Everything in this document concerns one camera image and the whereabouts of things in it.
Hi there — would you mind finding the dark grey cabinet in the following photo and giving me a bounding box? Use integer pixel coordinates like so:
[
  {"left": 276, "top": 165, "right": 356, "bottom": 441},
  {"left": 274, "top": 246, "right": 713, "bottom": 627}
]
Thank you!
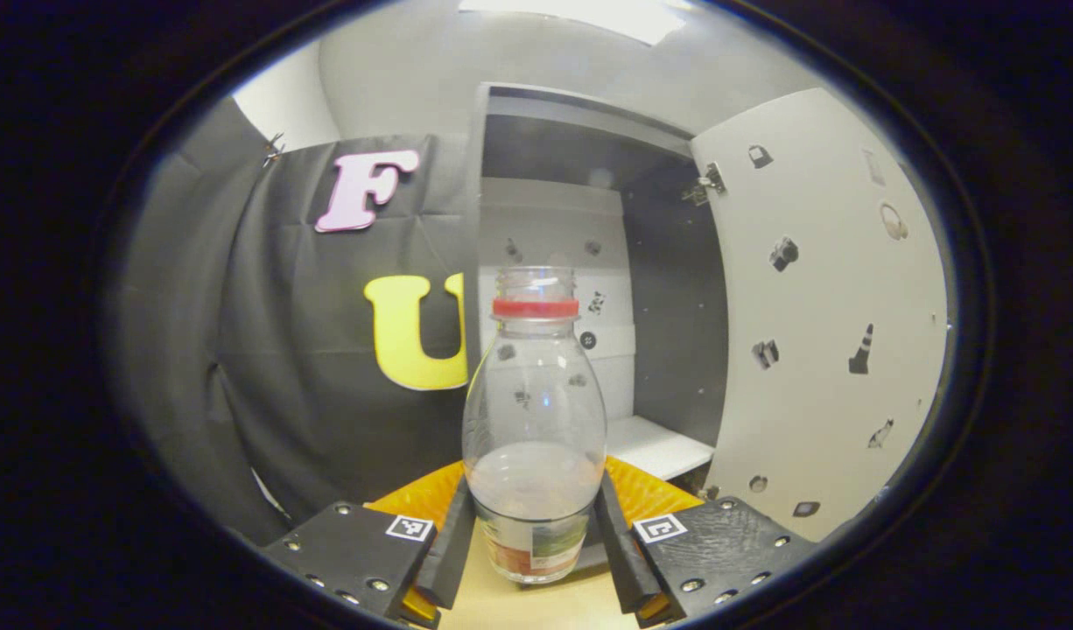
[{"left": 466, "top": 83, "right": 730, "bottom": 491}]

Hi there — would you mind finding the clear plastic bottle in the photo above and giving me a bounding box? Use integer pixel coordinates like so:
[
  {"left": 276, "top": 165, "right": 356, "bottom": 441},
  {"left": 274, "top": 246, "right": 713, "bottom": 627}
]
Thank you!
[{"left": 462, "top": 267, "right": 609, "bottom": 585}]

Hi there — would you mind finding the black backdrop cloth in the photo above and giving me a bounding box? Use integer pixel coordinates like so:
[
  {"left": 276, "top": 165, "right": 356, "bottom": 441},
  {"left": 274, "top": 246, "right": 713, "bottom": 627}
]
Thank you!
[{"left": 108, "top": 96, "right": 480, "bottom": 548}]

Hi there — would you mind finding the wide ceiling light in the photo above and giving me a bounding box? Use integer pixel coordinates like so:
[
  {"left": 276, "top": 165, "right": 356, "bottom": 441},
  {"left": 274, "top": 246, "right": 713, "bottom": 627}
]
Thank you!
[{"left": 458, "top": 0, "right": 686, "bottom": 45}]

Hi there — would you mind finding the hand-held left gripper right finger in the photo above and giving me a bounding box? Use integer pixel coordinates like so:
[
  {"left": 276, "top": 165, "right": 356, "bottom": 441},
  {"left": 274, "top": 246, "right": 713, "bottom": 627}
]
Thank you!
[{"left": 593, "top": 455, "right": 817, "bottom": 627}]

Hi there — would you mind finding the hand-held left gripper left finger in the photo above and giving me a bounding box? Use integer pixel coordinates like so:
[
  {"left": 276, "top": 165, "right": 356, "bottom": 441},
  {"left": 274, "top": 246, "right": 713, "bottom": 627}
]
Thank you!
[{"left": 261, "top": 461, "right": 476, "bottom": 627}]

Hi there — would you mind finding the grey cabinet door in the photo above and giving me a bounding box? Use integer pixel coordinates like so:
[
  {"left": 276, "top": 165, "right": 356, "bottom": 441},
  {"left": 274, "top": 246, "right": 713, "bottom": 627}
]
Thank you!
[{"left": 690, "top": 87, "right": 950, "bottom": 543}]

